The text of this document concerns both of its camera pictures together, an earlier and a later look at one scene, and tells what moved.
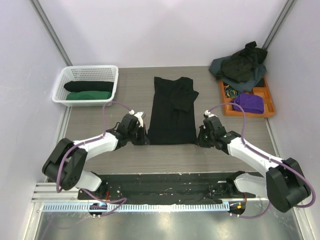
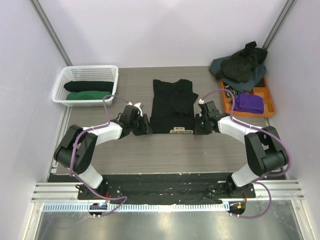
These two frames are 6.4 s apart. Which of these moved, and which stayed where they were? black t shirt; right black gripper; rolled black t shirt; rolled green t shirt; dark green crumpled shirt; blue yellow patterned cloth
Moved: black t shirt; right black gripper
Stayed: blue yellow patterned cloth; rolled black t shirt; dark green crumpled shirt; rolled green t shirt
